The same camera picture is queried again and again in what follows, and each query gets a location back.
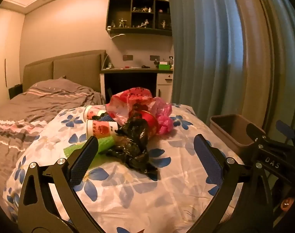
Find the white blue-flower blanket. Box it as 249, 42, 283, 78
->
5, 103, 245, 233

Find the red printed plastic bag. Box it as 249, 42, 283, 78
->
106, 87, 154, 124

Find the green foam net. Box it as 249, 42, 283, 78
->
63, 136, 116, 168

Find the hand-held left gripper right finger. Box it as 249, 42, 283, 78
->
186, 133, 275, 233

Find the white wardrobe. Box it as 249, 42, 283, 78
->
0, 7, 25, 110

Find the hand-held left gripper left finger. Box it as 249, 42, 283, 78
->
18, 136, 102, 233

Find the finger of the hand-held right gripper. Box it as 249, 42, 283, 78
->
276, 120, 295, 148
246, 123, 268, 142

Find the blue curtain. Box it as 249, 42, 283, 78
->
168, 0, 245, 127

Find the dark desk with white cabinet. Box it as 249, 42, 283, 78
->
99, 67, 174, 102

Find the black plastic bag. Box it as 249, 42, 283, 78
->
90, 110, 160, 180

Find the brown plastic bin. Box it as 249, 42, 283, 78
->
210, 114, 266, 156

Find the beige curtain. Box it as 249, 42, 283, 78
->
231, 0, 295, 136

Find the brown padded headboard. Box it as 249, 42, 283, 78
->
22, 50, 107, 95

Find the white red-print paper cup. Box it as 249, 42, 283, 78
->
86, 119, 119, 142
83, 105, 109, 122

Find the pink plastic bag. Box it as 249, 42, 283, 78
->
147, 97, 173, 135

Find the dark wall shelf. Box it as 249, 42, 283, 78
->
106, 0, 172, 36

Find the black bedside table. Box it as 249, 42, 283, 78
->
9, 84, 23, 100

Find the red paper cup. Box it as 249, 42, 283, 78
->
140, 110, 160, 135

